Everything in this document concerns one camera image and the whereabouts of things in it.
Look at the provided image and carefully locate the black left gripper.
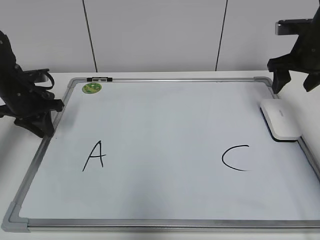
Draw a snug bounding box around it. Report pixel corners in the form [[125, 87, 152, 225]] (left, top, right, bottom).
[[0, 64, 64, 138]]

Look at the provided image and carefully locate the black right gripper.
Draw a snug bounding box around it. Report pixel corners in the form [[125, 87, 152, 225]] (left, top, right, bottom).
[[267, 9, 320, 94]]

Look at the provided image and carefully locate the white board eraser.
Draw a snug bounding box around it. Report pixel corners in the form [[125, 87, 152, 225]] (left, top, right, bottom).
[[260, 98, 302, 142]]

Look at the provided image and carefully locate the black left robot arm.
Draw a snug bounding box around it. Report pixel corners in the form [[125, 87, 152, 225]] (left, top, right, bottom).
[[0, 32, 64, 119]]

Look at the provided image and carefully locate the round green magnet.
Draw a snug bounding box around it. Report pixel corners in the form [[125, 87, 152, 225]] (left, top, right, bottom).
[[82, 82, 102, 94]]

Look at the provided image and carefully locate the black left camera cable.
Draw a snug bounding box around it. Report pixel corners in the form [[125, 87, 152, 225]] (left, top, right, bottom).
[[33, 71, 56, 95]]

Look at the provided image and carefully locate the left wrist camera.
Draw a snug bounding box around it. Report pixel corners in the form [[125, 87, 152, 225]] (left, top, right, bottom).
[[22, 68, 50, 84]]

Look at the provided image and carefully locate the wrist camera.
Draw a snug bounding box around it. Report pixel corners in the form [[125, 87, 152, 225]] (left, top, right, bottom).
[[275, 18, 312, 36], [22, 68, 50, 84]]

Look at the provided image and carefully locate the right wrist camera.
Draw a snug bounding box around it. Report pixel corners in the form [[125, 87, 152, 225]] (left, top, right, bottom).
[[275, 18, 312, 36]]

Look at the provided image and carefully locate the white board with grey frame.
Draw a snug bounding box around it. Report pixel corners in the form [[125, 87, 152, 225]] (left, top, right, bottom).
[[1, 77, 320, 233]]

